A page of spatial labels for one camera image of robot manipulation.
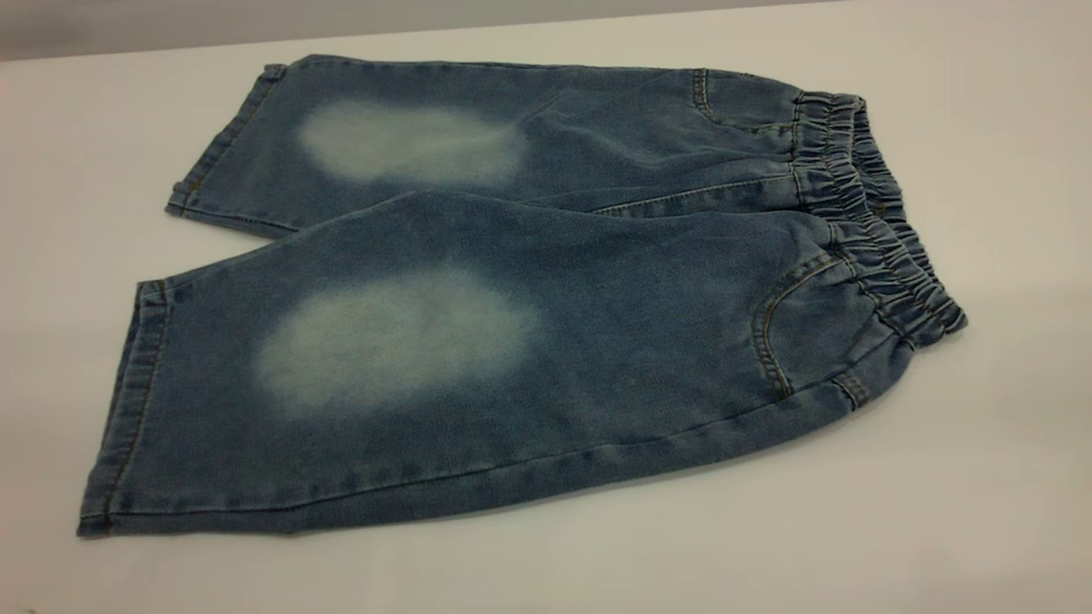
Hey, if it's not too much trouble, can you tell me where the blue denim pants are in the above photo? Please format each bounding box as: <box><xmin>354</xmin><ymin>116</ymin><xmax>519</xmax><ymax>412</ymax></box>
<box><xmin>77</xmin><ymin>54</ymin><xmax>969</xmax><ymax>538</ymax></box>

